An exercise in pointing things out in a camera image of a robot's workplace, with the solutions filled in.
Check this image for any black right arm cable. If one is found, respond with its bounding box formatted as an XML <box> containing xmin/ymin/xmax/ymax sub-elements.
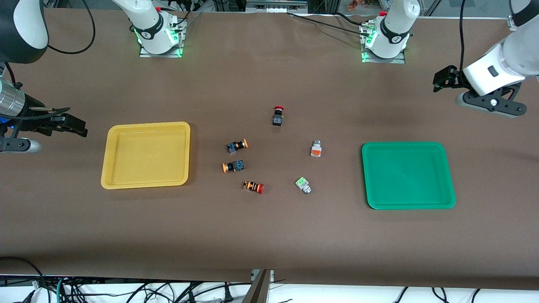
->
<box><xmin>42</xmin><ymin>0</ymin><xmax>96</xmax><ymax>54</ymax></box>

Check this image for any green plastic tray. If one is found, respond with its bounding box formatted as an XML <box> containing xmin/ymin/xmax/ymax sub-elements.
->
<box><xmin>361</xmin><ymin>142</ymin><xmax>456</xmax><ymax>210</ymax></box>

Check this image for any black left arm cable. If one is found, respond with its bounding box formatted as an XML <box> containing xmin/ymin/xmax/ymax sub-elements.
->
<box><xmin>459</xmin><ymin>0</ymin><xmax>469</xmax><ymax>71</ymax></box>

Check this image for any yellow plastic tray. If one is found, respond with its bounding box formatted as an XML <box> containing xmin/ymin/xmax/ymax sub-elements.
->
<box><xmin>101</xmin><ymin>122</ymin><xmax>191</xmax><ymax>190</ymax></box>

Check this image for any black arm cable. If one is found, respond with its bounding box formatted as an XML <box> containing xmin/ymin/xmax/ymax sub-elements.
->
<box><xmin>459</xmin><ymin>0</ymin><xmax>469</xmax><ymax>71</ymax></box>
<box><xmin>42</xmin><ymin>0</ymin><xmax>96</xmax><ymax>54</ymax></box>

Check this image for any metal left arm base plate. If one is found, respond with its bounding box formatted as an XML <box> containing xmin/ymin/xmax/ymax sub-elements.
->
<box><xmin>361</xmin><ymin>23</ymin><xmax>406</xmax><ymax>64</ymax></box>

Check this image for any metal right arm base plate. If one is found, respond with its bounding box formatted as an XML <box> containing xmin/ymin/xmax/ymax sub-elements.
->
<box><xmin>139</xmin><ymin>19</ymin><xmax>184</xmax><ymax>58</ymax></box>

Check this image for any black cable on table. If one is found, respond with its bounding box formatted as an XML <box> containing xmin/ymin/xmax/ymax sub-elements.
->
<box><xmin>286</xmin><ymin>12</ymin><xmax>371</xmax><ymax>34</ymax></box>

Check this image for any black floor cable tangle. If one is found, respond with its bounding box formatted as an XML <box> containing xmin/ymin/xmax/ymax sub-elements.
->
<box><xmin>0</xmin><ymin>256</ymin><xmax>236</xmax><ymax>303</ymax></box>

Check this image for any grey power strip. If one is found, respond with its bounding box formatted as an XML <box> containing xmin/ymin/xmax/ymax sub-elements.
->
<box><xmin>245</xmin><ymin>0</ymin><xmax>309</xmax><ymax>14</ymax></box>

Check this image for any brown table leg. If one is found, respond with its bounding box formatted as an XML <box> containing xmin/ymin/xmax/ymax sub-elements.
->
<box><xmin>242</xmin><ymin>269</ymin><xmax>271</xmax><ymax>303</ymax></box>

